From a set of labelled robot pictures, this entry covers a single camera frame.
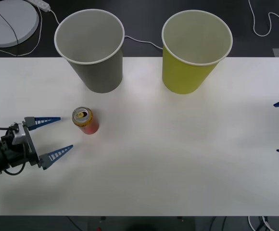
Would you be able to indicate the yellow-green plastic waste bin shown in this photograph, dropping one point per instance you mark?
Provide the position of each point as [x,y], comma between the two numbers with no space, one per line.
[182,77]

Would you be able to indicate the white power strip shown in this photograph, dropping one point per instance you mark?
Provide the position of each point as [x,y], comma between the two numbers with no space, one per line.
[42,4]

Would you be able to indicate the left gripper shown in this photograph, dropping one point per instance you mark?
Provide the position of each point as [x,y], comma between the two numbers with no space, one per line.
[32,151]

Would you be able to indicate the white round stand base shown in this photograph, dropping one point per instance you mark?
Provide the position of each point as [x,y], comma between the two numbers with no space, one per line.
[2,24]

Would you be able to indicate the grey plastic waste bin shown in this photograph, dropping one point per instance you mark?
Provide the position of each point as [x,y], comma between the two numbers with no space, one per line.
[101,74]

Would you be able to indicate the red and yellow drink can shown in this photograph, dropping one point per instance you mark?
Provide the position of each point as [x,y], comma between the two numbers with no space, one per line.
[89,125]

